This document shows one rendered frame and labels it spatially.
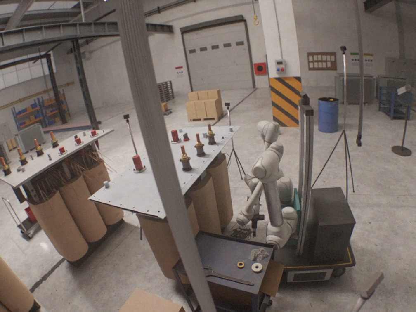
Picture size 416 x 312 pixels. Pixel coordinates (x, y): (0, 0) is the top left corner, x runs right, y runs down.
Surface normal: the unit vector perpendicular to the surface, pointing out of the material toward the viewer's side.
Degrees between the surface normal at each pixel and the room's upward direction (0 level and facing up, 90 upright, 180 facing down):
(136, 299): 0
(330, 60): 90
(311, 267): 0
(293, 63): 90
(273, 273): 26
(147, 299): 0
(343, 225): 90
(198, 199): 90
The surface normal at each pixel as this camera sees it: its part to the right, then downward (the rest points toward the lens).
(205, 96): -0.34, 0.43
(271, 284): 0.25, -0.79
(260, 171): -0.64, 0.32
